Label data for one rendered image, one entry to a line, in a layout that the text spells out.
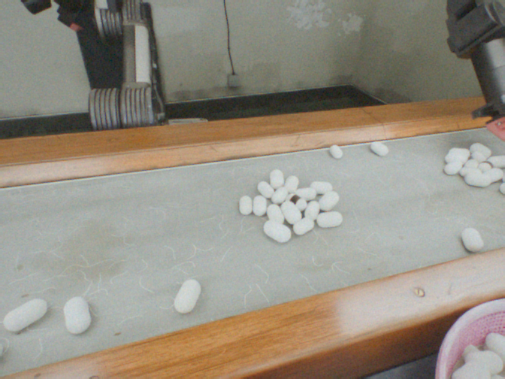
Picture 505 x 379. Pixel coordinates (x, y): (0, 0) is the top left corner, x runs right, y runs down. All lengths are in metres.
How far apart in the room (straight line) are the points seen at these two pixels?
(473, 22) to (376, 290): 0.53
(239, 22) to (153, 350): 2.34
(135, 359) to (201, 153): 0.35
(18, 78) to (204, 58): 1.14
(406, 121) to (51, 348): 0.68
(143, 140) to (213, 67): 1.95
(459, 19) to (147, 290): 0.72
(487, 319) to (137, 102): 0.64
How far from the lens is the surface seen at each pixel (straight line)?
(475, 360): 0.39
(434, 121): 0.79
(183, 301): 0.34
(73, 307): 0.36
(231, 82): 2.53
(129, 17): 0.92
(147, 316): 0.36
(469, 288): 0.41
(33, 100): 2.52
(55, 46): 2.40
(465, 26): 0.75
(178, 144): 0.57
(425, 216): 0.52
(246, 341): 0.30
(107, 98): 0.72
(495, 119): 0.71
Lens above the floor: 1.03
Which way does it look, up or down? 36 degrees down
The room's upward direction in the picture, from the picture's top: 3 degrees clockwise
